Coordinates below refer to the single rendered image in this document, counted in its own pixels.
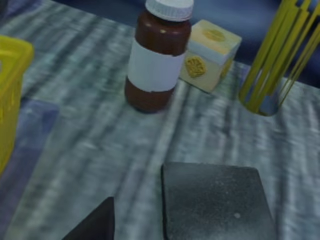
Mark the brown bottle with white cap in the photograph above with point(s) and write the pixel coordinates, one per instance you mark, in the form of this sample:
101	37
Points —
156	60

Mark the cream cube with yellow emblem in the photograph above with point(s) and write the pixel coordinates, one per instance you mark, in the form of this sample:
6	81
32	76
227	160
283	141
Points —
210	60

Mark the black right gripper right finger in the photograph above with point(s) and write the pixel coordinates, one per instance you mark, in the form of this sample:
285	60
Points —
215	205

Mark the yellow plastic basket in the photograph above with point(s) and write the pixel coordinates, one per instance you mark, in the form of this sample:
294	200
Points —
11	100

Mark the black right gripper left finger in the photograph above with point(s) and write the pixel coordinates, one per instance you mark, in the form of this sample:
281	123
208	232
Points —
97	223

